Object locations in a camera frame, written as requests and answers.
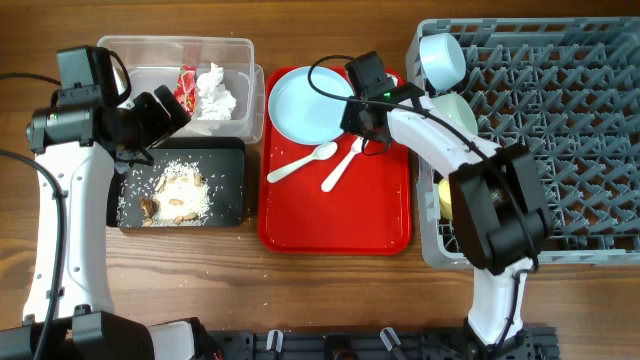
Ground grey dishwasher rack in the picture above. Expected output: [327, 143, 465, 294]
[415, 17, 639, 266]

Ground cream plastic fork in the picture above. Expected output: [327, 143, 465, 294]
[321, 137, 364, 192]

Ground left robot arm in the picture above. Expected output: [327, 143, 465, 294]
[1, 46, 207, 359]

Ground yellow plastic cup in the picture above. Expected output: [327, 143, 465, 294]
[437, 178, 453, 220]

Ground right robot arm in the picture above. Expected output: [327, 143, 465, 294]
[341, 52, 553, 359]

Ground cream plastic spoon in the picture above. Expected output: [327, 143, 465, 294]
[267, 142, 338, 183]

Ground clear plastic bin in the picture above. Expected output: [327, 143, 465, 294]
[97, 35, 265, 144]

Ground black plastic tray bin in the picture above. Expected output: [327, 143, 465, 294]
[107, 137, 246, 229]

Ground mint green bowl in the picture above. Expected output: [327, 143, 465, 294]
[431, 93, 478, 135]

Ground red serving tray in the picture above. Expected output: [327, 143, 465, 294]
[257, 66, 414, 256]

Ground red snack wrapper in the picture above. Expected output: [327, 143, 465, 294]
[173, 65, 197, 116]

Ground light blue plate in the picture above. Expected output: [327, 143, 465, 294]
[268, 66, 346, 145]

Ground white tissue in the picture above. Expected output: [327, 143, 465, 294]
[195, 62, 237, 121]

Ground rice and food scraps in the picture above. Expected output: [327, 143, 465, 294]
[115, 160, 220, 228]

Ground light blue bowl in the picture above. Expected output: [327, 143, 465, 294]
[419, 33, 466, 91]

